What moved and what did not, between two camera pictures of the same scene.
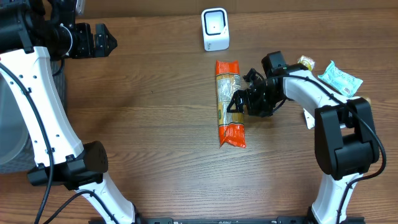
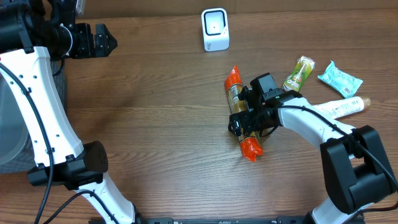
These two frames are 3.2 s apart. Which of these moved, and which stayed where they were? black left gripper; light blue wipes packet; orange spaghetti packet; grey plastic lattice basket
Moved: orange spaghetti packet
Stayed: light blue wipes packet; grey plastic lattice basket; black left gripper
